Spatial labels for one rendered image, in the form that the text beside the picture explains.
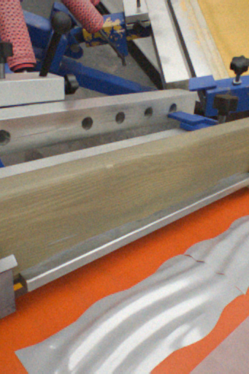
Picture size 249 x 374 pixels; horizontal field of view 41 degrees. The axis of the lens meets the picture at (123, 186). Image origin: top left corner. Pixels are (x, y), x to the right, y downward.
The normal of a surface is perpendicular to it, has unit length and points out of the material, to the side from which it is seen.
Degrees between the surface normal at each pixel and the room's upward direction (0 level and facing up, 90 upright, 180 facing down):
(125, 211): 56
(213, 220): 32
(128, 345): 4
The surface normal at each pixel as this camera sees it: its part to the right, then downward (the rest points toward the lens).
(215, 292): 0.36, -0.55
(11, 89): 0.67, 0.37
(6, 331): 0.07, -0.89
